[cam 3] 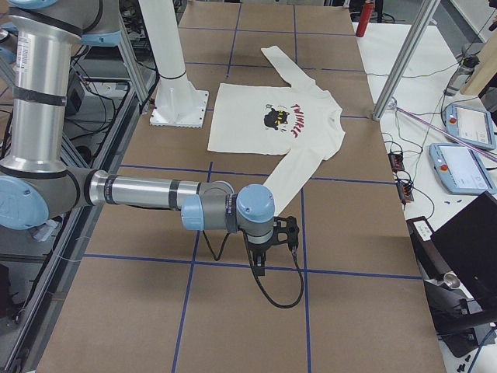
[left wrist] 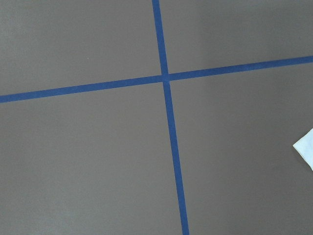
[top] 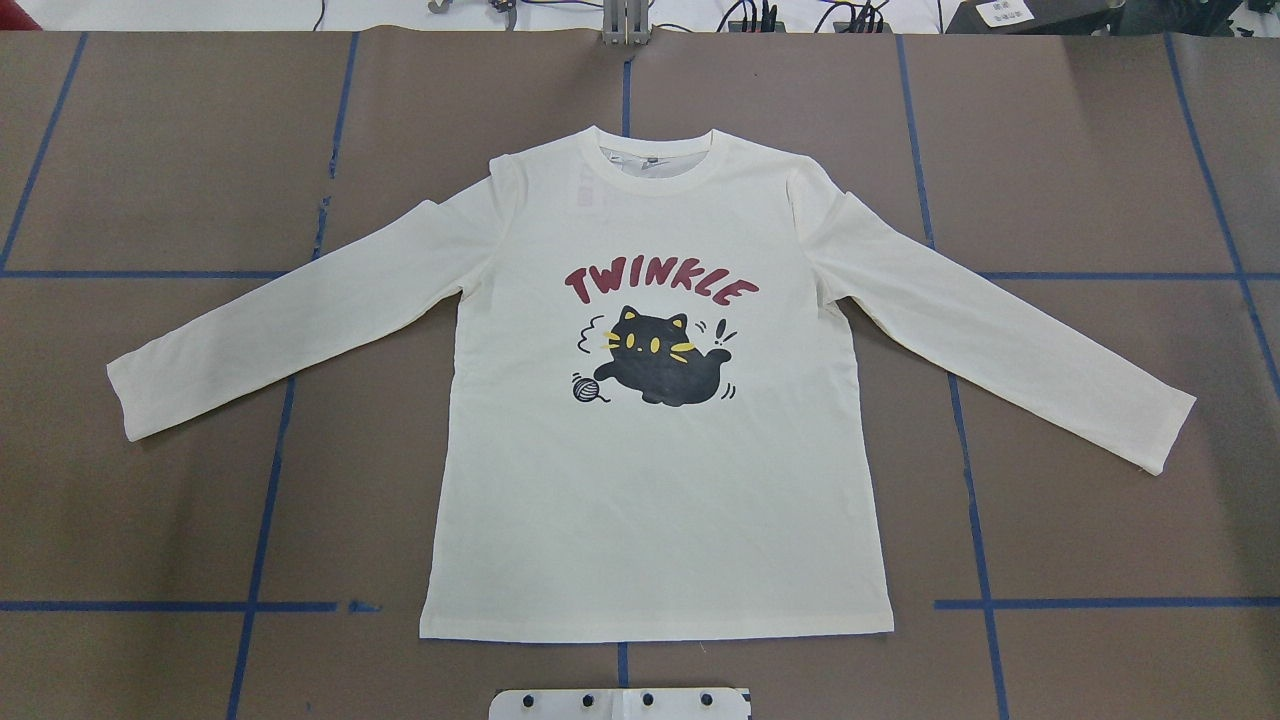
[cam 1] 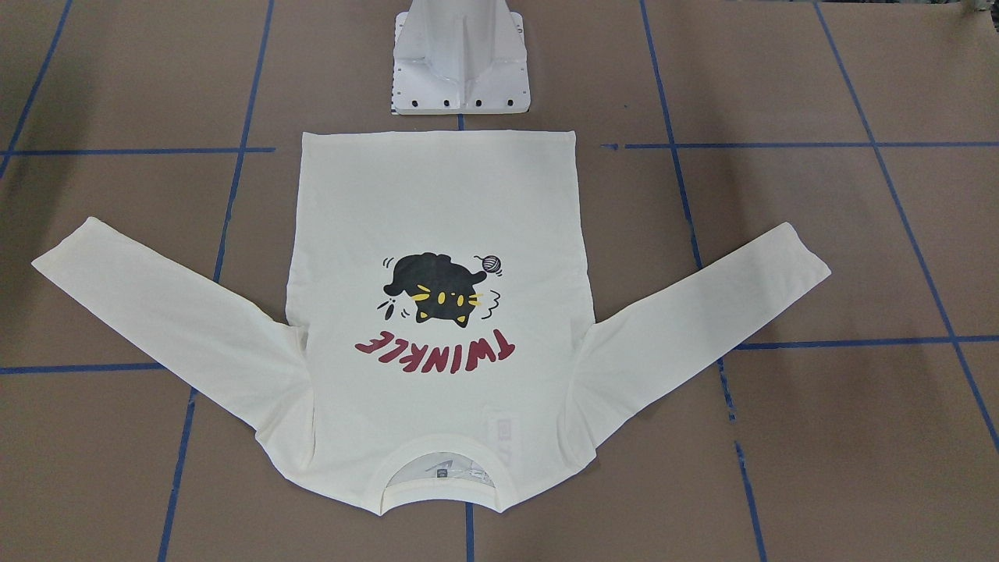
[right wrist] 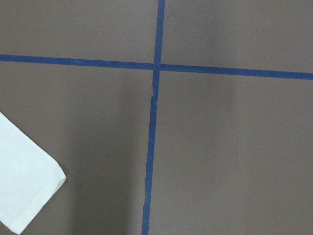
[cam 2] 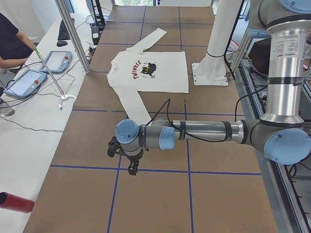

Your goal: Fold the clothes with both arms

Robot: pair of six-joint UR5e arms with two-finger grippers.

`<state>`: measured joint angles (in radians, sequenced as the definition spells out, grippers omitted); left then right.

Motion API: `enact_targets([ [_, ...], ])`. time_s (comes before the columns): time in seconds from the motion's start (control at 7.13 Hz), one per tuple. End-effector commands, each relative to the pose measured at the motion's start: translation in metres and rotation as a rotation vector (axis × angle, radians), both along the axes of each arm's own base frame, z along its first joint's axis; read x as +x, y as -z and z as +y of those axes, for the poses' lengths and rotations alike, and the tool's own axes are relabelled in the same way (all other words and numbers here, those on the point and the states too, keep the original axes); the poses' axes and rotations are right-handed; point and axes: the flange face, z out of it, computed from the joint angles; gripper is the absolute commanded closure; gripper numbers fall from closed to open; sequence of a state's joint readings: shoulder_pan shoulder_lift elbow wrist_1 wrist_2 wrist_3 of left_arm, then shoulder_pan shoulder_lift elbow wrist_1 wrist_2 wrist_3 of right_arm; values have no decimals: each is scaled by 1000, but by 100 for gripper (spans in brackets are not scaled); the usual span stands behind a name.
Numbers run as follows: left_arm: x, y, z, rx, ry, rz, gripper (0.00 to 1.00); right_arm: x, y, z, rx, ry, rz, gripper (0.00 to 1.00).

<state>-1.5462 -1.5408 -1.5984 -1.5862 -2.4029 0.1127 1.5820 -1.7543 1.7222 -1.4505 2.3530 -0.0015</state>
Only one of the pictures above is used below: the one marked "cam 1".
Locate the cream long-sleeve cat shirt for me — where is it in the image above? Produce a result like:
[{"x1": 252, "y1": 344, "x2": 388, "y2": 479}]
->
[{"x1": 33, "y1": 130, "x2": 830, "y2": 515}]

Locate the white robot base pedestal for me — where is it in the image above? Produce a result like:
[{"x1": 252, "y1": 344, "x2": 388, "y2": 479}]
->
[{"x1": 390, "y1": 1, "x2": 531, "y2": 116}]

